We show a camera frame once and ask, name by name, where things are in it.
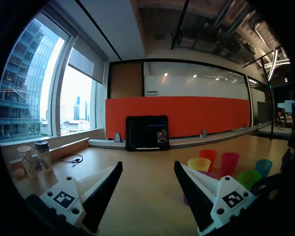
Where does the clear plastic cup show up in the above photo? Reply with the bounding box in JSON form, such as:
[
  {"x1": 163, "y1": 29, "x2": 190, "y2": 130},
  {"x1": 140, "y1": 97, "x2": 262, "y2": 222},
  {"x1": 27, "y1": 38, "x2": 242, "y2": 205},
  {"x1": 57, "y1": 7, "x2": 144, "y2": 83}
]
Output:
[{"x1": 17, "y1": 146, "x2": 39, "y2": 179}]

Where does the orange plastic cup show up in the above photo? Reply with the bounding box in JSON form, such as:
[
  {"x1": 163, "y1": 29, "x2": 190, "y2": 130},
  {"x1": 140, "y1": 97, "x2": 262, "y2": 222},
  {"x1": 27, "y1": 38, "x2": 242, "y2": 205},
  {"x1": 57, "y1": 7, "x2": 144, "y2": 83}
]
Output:
[{"x1": 199, "y1": 149, "x2": 218, "y2": 173}]

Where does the red desk screen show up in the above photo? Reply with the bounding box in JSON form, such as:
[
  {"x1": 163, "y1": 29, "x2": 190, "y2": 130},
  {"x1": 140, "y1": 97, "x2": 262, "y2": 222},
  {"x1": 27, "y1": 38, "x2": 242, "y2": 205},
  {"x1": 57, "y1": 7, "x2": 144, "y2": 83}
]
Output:
[{"x1": 105, "y1": 96, "x2": 251, "y2": 143}]

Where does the blue plastic cup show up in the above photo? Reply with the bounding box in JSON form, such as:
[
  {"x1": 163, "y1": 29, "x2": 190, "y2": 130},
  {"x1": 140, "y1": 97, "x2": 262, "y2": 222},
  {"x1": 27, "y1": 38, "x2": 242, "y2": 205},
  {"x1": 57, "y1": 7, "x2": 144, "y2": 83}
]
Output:
[{"x1": 254, "y1": 159, "x2": 273, "y2": 179}]

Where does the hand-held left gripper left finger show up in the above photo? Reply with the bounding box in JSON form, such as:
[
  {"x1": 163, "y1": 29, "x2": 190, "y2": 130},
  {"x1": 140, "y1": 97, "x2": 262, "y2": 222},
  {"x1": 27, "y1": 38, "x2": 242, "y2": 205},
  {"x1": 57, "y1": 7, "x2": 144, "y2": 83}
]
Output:
[{"x1": 26, "y1": 161, "x2": 124, "y2": 234}]

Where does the clear bottle with black lid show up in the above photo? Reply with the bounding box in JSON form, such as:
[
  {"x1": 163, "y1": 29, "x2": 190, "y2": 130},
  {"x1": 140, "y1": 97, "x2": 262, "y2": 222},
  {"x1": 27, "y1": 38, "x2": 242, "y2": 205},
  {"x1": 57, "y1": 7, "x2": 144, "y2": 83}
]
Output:
[{"x1": 34, "y1": 140, "x2": 52, "y2": 170}]

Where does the yellow plastic cup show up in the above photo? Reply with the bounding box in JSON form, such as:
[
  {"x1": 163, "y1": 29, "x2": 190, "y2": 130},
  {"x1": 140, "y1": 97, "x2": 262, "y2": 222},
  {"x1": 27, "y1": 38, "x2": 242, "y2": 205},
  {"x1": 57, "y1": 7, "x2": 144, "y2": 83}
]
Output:
[{"x1": 187, "y1": 157, "x2": 212, "y2": 172}]

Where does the green plastic cup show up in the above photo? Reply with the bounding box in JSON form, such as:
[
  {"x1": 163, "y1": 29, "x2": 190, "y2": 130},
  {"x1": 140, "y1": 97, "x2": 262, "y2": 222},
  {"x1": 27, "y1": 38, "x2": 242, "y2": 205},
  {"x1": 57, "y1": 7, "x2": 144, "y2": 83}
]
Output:
[{"x1": 236, "y1": 170, "x2": 262, "y2": 191}]

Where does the pink plastic cup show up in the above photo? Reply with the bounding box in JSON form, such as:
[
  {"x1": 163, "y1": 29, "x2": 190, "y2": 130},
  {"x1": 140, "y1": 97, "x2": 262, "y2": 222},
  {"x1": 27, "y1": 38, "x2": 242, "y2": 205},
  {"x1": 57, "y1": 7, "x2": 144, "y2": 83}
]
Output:
[{"x1": 220, "y1": 152, "x2": 240, "y2": 179}]

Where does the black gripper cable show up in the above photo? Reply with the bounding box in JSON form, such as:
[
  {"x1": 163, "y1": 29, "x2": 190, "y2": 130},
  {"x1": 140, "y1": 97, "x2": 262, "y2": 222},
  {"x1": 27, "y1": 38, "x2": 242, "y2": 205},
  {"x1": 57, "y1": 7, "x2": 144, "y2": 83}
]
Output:
[{"x1": 250, "y1": 172, "x2": 289, "y2": 195}]

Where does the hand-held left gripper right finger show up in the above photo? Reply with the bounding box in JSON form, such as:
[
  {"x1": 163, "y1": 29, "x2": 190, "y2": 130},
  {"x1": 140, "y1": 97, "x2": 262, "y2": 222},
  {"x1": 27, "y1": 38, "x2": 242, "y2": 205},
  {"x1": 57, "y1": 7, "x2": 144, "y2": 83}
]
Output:
[{"x1": 174, "y1": 161, "x2": 257, "y2": 236}]

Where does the black tablet computer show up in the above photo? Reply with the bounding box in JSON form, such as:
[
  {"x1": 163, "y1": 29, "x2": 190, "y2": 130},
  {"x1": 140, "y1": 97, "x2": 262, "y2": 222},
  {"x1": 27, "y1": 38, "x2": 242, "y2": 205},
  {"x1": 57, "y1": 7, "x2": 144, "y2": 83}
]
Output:
[{"x1": 125, "y1": 115, "x2": 170, "y2": 152}]

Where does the purple plastic cup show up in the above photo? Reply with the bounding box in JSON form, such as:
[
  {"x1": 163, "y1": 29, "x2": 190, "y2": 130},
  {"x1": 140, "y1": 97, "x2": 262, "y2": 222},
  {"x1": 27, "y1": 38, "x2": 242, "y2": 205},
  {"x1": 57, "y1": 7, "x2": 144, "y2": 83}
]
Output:
[{"x1": 183, "y1": 171, "x2": 215, "y2": 206}]

